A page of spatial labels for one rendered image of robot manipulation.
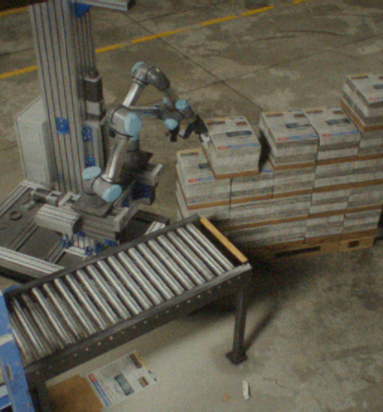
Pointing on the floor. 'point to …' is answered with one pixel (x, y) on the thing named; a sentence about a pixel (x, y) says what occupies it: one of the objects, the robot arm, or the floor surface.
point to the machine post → (6, 349)
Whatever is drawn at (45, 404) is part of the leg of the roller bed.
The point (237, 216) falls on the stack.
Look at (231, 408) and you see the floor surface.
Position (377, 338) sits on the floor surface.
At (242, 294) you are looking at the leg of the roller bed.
